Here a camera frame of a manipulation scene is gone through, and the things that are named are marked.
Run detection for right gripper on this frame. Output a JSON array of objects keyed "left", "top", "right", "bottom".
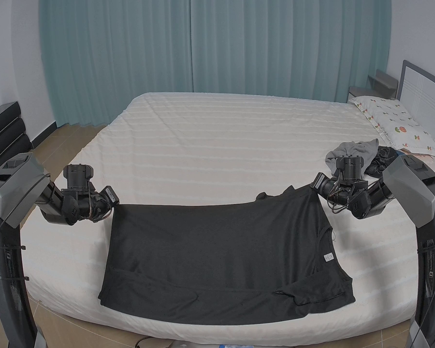
[{"left": 312, "top": 173, "right": 339, "bottom": 198}]

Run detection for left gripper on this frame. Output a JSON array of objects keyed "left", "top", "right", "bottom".
[{"left": 92, "top": 186, "right": 119, "bottom": 219}]

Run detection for black T-shirt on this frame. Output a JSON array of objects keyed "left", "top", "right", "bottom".
[{"left": 98, "top": 185, "right": 356, "bottom": 325}]

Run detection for pile of clothes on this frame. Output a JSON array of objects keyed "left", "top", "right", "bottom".
[{"left": 325, "top": 139, "right": 399, "bottom": 178}]

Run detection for bed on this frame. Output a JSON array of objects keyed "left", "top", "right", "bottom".
[{"left": 20, "top": 60, "right": 435, "bottom": 341}]

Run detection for white printed pillow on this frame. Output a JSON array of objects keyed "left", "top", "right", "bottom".
[{"left": 349, "top": 96, "right": 435, "bottom": 157}]

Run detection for grey bedside table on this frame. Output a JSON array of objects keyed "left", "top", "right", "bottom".
[{"left": 348, "top": 69, "right": 399, "bottom": 102}]

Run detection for black chest of drawers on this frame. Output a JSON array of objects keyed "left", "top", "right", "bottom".
[{"left": 0, "top": 101, "right": 32, "bottom": 175}]

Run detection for blue-green curtain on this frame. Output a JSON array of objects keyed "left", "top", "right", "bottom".
[
  {"left": 188, "top": 0, "right": 390, "bottom": 102},
  {"left": 39, "top": 0, "right": 194, "bottom": 128}
]

